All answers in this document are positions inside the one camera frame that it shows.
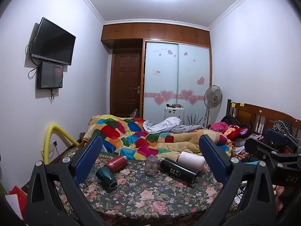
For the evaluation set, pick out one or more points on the yellow foam tube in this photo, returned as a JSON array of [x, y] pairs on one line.
[[50, 134]]

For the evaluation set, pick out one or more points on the black thermos bottle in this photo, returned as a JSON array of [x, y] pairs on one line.
[[178, 170]]

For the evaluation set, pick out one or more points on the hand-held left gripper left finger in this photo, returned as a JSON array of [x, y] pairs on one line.
[[88, 160]]

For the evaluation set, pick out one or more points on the red paper bag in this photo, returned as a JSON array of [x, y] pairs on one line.
[[20, 197]]

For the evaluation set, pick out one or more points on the floral bed sheet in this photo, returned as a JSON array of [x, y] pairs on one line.
[[141, 197]]

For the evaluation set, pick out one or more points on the clear glass cup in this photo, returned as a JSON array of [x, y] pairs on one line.
[[151, 166]]

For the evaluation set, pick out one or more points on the red thermos bottle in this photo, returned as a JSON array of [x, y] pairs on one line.
[[115, 163]]

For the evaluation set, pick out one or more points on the wall socket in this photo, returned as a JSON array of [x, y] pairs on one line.
[[55, 143]]

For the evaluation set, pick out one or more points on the black backpack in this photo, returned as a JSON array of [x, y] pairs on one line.
[[230, 120]]

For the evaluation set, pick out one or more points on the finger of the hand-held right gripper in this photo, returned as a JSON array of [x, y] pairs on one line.
[[256, 146], [276, 136]]

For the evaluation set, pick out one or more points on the white thermos bottle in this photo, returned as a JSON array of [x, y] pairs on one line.
[[191, 161]]

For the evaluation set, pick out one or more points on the wooden bed headboard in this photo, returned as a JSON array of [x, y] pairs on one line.
[[256, 115]]

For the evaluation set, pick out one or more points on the white paper sheet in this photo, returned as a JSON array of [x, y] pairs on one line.
[[14, 207]]

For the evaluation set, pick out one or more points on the dark dried twigs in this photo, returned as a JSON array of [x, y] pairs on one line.
[[195, 120]]

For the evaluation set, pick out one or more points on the colourful patchwork blanket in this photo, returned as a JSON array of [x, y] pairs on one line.
[[152, 141]]

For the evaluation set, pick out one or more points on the dark patterned bag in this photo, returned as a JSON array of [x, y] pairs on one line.
[[282, 126]]

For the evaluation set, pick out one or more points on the standing fan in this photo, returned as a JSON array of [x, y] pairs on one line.
[[212, 96]]

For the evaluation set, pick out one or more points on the brown wooden door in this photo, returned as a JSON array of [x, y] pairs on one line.
[[125, 84]]

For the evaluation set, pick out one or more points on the small black wall monitor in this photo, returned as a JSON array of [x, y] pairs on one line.
[[50, 75]]

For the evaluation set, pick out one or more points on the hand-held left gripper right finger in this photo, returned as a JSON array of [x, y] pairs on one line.
[[212, 160]]

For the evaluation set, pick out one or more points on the red plush toy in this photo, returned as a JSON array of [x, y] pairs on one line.
[[232, 130]]

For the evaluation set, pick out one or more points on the small white cabinet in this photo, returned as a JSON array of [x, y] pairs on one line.
[[174, 115]]

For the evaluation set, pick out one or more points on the sliding wardrobe with heart stickers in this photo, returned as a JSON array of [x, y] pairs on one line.
[[176, 75]]

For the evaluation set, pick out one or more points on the wall-mounted black television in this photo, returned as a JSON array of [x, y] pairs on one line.
[[54, 42]]

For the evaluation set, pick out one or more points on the grey striped cloth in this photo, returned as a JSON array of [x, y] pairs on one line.
[[171, 126]]

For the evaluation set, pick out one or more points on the wooden overhead cabinet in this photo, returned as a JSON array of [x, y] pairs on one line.
[[155, 31]]

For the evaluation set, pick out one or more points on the dark green faceted cup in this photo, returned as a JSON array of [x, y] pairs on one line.
[[107, 179]]

